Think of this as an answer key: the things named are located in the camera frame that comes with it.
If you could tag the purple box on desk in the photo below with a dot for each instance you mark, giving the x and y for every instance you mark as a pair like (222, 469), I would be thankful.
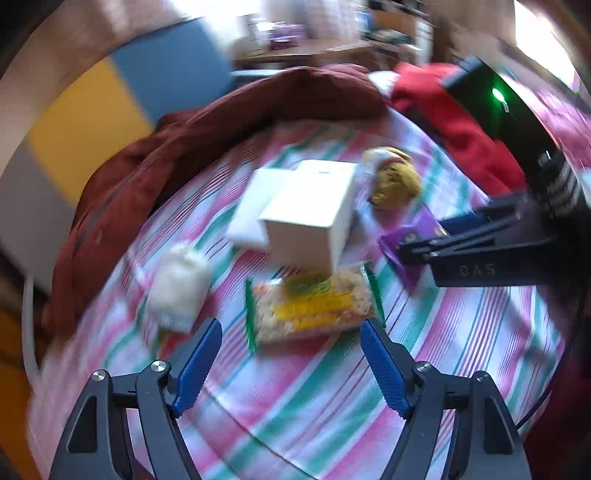
(286, 35)

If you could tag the wooden desk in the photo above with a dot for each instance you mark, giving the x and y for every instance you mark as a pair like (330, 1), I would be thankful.
(315, 53)

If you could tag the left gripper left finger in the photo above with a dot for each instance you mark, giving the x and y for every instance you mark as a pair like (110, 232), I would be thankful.
(95, 442)

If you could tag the dark red down jacket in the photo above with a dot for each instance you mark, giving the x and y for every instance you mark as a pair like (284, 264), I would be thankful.
(125, 190)

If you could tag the striped tablecloth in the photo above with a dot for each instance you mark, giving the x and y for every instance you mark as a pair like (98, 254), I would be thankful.
(290, 394)

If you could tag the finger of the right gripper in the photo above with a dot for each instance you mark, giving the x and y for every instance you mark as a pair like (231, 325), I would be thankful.
(499, 215)
(484, 239)

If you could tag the white cardboard box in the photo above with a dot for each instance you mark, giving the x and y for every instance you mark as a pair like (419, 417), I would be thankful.
(307, 222)

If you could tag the white cloth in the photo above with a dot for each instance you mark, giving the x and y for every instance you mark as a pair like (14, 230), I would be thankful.
(179, 289)

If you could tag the purple snack packet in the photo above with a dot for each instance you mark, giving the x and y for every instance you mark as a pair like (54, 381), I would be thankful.
(408, 266)

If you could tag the red cloth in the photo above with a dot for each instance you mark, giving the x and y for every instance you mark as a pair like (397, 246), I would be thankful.
(418, 94)

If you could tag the grey yellow blue chair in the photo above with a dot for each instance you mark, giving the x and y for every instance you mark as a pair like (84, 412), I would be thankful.
(114, 103)

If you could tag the cracker pack yellow label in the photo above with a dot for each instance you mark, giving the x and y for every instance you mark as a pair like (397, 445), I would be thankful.
(311, 304)

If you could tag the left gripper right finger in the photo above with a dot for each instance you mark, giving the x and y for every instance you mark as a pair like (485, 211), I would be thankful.
(485, 443)

